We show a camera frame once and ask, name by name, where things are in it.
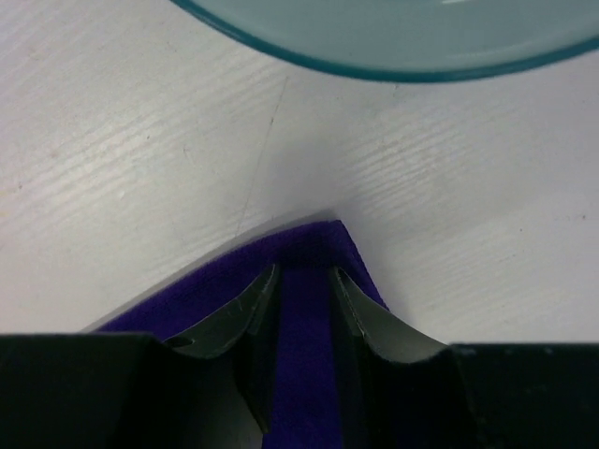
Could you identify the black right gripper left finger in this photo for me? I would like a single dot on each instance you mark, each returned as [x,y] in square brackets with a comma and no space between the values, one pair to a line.
[235,349]

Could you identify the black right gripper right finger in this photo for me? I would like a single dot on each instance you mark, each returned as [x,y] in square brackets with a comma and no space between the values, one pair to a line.
[376,359]

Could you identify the purple towel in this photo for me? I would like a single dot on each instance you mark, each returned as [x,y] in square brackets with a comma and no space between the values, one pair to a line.
[305,406]

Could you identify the teal plastic bin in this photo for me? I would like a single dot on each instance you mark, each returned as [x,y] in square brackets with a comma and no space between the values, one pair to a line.
[408,41]

